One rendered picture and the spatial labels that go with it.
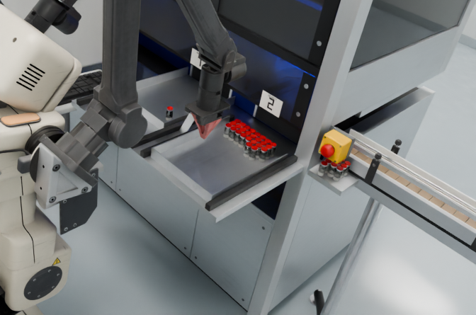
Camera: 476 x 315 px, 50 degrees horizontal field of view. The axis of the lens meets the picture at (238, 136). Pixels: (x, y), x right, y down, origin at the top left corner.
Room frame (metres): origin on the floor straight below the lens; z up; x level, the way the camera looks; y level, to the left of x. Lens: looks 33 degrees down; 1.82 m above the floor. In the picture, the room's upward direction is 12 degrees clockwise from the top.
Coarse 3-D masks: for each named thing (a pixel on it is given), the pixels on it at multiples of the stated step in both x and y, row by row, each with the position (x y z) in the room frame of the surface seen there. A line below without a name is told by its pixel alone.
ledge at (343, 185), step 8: (312, 168) 1.34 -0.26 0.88; (312, 176) 1.31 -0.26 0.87; (320, 176) 1.30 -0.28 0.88; (328, 176) 1.31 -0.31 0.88; (344, 176) 1.33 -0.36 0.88; (352, 176) 1.34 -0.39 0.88; (328, 184) 1.28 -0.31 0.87; (336, 184) 1.28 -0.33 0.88; (344, 184) 1.29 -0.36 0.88; (352, 184) 1.30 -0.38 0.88; (336, 192) 1.26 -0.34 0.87; (344, 192) 1.27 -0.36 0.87
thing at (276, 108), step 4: (264, 92) 1.46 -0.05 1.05; (264, 96) 1.46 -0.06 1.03; (268, 96) 1.45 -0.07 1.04; (272, 96) 1.45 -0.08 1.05; (264, 100) 1.46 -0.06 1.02; (268, 100) 1.45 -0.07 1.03; (276, 100) 1.43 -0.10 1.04; (260, 104) 1.47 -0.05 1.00; (264, 104) 1.46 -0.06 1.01; (276, 104) 1.43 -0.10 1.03; (280, 104) 1.42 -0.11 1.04; (264, 108) 1.46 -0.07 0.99; (272, 108) 1.44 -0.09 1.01; (276, 108) 1.43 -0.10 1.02; (280, 108) 1.42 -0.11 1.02; (272, 112) 1.44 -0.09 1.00; (276, 112) 1.43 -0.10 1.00; (276, 116) 1.43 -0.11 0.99
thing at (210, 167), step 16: (224, 128) 1.46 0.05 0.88; (160, 144) 1.24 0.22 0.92; (176, 144) 1.30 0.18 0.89; (192, 144) 1.32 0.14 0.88; (208, 144) 1.34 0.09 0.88; (224, 144) 1.36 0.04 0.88; (160, 160) 1.19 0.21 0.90; (176, 160) 1.23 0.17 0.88; (192, 160) 1.24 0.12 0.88; (208, 160) 1.26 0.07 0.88; (224, 160) 1.28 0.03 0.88; (240, 160) 1.30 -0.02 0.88; (256, 160) 1.31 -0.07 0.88; (272, 160) 1.33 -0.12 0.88; (176, 176) 1.15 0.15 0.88; (192, 176) 1.17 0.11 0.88; (208, 176) 1.18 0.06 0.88; (224, 176) 1.20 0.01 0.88; (240, 176) 1.21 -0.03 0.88; (208, 192) 1.07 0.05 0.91; (224, 192) 1.10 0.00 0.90
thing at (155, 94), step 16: (144, 80) 1.61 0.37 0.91; (160, 80) 1.67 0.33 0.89; (176, 80) 1.72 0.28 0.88; (192, 80) 1.75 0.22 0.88; (144, 96) 1.55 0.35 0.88; (160, 96) 1.57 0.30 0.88; (176, 96) 1.60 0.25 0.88; (192, 96) 1.62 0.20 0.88; (144, 112) 1.42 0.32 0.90; (160, 112) 1.47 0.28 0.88; (176, 112) 1.49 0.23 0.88; (160, 128) 1.37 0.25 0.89
